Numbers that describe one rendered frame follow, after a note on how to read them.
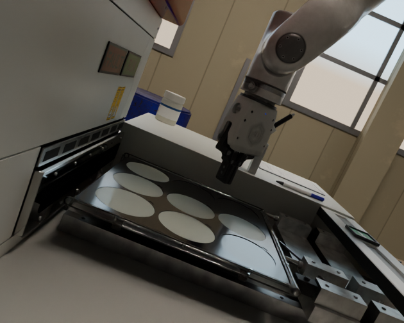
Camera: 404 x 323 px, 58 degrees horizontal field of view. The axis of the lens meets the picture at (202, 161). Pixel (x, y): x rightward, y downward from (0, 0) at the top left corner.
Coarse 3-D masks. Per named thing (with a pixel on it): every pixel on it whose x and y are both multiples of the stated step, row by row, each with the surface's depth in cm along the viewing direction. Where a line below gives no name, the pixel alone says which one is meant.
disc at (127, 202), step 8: (96, 192) 58; (104, 192) 59; (112, 192) 61; (120, 192) 62; (128, 192) 64; (104, 200) 56; (112, 200) 58; (120, 200) 59; (128, 200) 60; (136, 200) 62; (144, 200) 64; (112, 208) 55; (120, 208) 56; (128, 208) 57; (136, 208) 58; (144, 208) 60; (152, 208) 61; (136, 216) 56; (144, 216) 57
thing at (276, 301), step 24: (72, 216) 58; (96, 240) 59; (120, 240) 59; (144, 240) 60; (168, 264) 59; (192, 264) 59; (216, 288) 60; (240, 288) 60; (264, 288) 62; (288, 312) 60
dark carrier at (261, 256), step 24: (120, 168) 75; (168, 192) 73; (192, 192) 80; (216, 192) 87; (192, 216) 66; (216, 216) 71; (240, 216) 78; (216, 240) 59; (240, 240) 64; (264, 240) 69; (240, 264) 55; (264, 264) 58
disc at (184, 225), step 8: (160, 216) 60; (168, 216) 61; (176, 216) 62; (184, 216) 64; (168, 224) 58; (176, 224) 59; (184, 224) 60; (192, 224) 62; (200, 224) 63; (176, 232) 56; (184, 232) 57; (192, 232) 59; (200, 232) 60; (208, 232) 62; (192, 240) 56; (200, 240) 57; (208, 240) 58
